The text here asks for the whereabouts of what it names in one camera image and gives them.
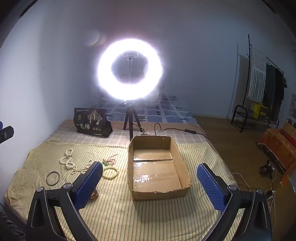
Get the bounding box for long white pearl necklace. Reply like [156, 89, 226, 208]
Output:
[59, 149, 93, 176]

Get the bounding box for cream bead bracelet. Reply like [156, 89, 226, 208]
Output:
[46, 171, 61, 186]
[102, 167, 119, 179]

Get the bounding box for white ring light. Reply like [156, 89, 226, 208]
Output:
[94, 38, 168, 101]

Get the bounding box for phone clamp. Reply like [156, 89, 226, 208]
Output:
[122, 52, 139, 62]

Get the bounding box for blue patterned blanket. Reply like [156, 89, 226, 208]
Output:
[97, 93, 199, 123]

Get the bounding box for black light cable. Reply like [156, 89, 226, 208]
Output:
[138, 123, 210, 142]

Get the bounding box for green pendant with red string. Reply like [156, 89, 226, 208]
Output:
[103, 154, 118, 167]

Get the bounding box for orange cloth covered furniture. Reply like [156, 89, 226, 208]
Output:
[257, 128, 296, 186]

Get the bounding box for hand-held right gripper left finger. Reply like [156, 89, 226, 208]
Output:
[26, 161, 104, 241]

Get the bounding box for black hanging garment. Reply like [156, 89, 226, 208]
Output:
[273, 68, 287, 117]

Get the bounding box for cardboard box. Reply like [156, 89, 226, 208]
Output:
[128, 135, 192, 201]

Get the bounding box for yellow box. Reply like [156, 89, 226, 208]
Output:
[252, 103, 269, 120]

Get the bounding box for black clothes rack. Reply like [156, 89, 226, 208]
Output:
[231, 34, 287, 133]

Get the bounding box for grey hanging garment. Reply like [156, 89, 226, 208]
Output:
[262, 64, 277, 107]

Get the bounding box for yellow striped cloth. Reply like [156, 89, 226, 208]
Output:
[5, 137, 245, 241]

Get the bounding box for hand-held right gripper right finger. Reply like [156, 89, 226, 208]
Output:
[196, 163, 272, 241]

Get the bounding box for black clamp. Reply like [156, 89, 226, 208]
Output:
[259, 159, 275, 178]

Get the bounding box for power strip with cables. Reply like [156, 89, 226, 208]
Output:
[232, 172, 278, 232]

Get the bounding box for beige checked bed sheet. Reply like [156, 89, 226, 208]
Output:
[46, 119, 210, 150]

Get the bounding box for black printed snack bag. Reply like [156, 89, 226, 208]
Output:
[73, 107, 113, 139]

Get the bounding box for wooden box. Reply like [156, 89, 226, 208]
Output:
[280, 122, 296, 144]

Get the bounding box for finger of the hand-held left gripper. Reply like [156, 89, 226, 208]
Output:
[0, 121, 15, 144]

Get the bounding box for black tripod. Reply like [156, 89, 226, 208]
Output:
[122, 100, 144, 139]

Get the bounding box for striped towel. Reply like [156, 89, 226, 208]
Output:
[246, 46, 268, 101]

